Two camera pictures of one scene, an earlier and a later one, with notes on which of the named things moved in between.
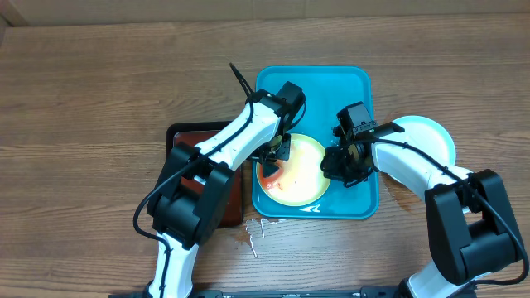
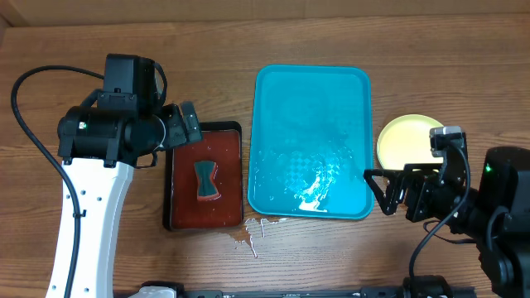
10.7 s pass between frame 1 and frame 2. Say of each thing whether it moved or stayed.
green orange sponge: moved
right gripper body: moved
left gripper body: moved
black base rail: stayed
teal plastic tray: stayed
